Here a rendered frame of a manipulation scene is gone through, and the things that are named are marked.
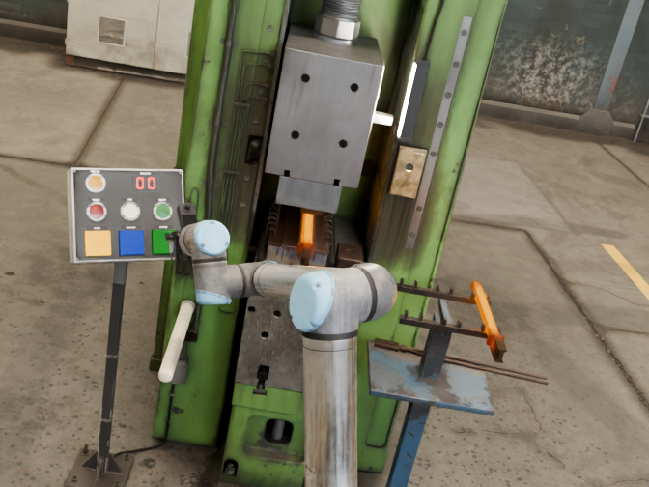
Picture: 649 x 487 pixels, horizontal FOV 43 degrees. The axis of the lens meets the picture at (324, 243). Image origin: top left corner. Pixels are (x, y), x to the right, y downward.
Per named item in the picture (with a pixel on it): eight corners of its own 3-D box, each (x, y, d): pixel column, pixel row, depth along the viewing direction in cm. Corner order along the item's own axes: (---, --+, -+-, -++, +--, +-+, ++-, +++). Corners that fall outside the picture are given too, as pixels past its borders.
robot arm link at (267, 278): (421, 262, 173) (267, 255, 230) (373, 268, 166) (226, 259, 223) (424, 317, 173) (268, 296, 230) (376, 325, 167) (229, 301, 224)
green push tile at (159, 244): (177, 253, 254) (176, 229, 255) (153, 254, 251) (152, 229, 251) (175, 254, 256) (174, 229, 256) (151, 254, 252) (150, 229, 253)
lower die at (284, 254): (324, 272, 275) (328, 250, 272) (265, 263, 274) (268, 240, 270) (324, 222, 313) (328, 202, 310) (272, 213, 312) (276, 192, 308)
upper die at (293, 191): (336, 214, 266) (342, 186, 262) (274, 203, 265) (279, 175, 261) (335, 169, 304) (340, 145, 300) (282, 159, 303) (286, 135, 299)
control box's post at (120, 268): (105, 476, 300) (130, 206, 255) (95, 474, 300) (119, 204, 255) (108, 469, 303) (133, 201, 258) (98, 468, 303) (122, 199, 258)
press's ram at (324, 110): (383, 193, 263) (411, 71, 246) (264, 172, 260) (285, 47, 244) (377, 152, 301) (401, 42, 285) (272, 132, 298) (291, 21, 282)
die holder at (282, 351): (341, 399, 289) (367, 288, 271) (234, 382, 287) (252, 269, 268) (339, 318, 340) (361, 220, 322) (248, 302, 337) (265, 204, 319)
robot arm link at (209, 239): (198, 259, 209) (195, 219, 209) (183, 261, 220) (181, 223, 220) (234, 256, 213) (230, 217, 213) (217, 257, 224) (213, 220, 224)
